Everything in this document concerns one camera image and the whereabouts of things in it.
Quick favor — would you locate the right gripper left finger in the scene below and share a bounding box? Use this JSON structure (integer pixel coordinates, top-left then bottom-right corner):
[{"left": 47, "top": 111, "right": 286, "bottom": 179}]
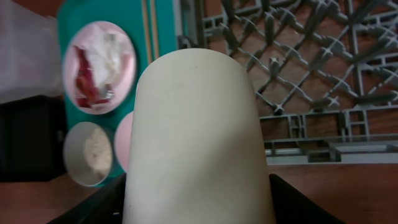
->
[{"left": 49, "top": 174, "right": 126, "bottom": 224}]

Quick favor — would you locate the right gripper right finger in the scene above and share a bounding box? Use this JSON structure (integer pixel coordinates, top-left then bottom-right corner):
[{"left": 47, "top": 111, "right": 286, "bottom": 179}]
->
[{"left": 269, "top": 174, "right": 345, "bottom": 224}]

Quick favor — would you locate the grey small bowl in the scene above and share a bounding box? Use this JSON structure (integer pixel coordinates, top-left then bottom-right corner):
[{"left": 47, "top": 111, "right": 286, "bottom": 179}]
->
[{"left": 63, "top": 121, "right": 114, "bottom": 187}]

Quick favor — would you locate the cooked rice pile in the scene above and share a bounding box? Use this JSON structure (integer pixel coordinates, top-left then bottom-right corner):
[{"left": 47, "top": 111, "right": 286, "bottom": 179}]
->
[{"left": 83, "top": 128, "right": 113, "bottom": 179}]

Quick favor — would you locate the pink bowl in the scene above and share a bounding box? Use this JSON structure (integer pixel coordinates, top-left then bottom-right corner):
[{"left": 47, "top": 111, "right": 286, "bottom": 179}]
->
[{"left": 114, "top": 111, "right": 134, "bottom": 172}]

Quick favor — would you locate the white cylindrical cup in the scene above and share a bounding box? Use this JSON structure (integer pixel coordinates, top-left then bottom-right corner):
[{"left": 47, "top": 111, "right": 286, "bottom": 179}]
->
[{"left": 123, "top": 49, "right": 276, "bottom": 223}]

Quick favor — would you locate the red sauce packet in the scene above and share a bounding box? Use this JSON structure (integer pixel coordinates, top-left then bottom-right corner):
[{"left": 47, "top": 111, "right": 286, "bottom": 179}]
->
[{"left": 73, "top": 45, "right": 114, "bottom": 108}]

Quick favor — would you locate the white napkin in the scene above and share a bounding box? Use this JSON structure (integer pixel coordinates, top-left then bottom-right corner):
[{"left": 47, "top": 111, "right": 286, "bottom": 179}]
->
[{"left": 87, "top": 25, "right": 132, "bottom": 88}]

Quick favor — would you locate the grey dishwasher rack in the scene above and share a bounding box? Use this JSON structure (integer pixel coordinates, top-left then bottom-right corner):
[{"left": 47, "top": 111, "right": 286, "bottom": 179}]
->
[{"left": 172, "top": 0, "right": 397, "bottom": 165}]

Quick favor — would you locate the black plastic tray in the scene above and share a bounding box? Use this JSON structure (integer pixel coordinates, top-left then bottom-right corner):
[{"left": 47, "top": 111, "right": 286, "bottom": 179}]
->
[{"left": 1, "top": 96, "right": 67, "bottom": 182}]

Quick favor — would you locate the white round plate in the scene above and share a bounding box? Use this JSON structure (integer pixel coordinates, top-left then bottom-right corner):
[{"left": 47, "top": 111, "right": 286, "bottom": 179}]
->
[{"left": 62, "top": 21, "right": 137, "bottom": 115}]

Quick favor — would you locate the clear plastic storage bin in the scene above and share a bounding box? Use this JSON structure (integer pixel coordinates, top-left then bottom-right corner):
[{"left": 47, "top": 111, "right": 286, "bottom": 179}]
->
[{"left": 1, "top": 0, "right": 63, "bottom": 103}]

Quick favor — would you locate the teal serving tray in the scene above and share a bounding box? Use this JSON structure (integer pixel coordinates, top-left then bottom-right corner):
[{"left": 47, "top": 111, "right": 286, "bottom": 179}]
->
[{"left": 57, "top": 0, "right": 178, "bottom": 188}]

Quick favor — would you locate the left wooden chopstick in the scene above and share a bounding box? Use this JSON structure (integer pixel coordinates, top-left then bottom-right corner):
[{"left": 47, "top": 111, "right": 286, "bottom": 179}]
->
[{"left": 141, "top": 0, "right": 153, "bottom": 64}]

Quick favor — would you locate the wooden chopstick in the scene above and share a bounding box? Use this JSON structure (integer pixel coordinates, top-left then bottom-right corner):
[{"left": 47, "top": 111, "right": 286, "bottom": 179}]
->
[
  {"left": 141, "top": 0, "right": 153, "bottom": 64},
  {"left": 150, "top": 0, "right": 160, "bottom": 59}
]

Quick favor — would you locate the right wooden chopstick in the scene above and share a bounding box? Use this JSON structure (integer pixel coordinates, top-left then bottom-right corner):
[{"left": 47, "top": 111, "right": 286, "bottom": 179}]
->
[{"left": 150, "top": 0, "right": 160, "bottom": 59}]

